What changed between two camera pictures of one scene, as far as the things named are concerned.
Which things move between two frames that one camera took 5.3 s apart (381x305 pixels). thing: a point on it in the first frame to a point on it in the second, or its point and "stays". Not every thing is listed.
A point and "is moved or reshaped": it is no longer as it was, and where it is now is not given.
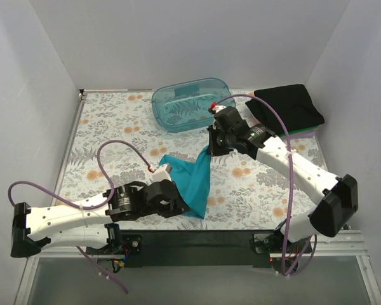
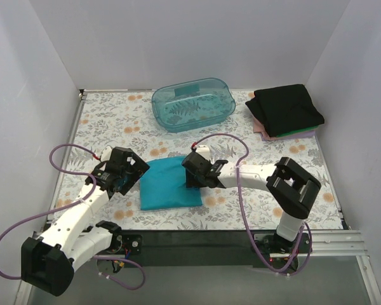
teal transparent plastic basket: x=183 y=105 stays
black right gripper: x=214 y=142 to x=192 y=175
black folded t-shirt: x=292 y=102 stays
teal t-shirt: x=193 y=179 is moved or reshaped
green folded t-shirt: x=311 y=128 stays
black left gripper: x=175 y=203 to x=134 y=173
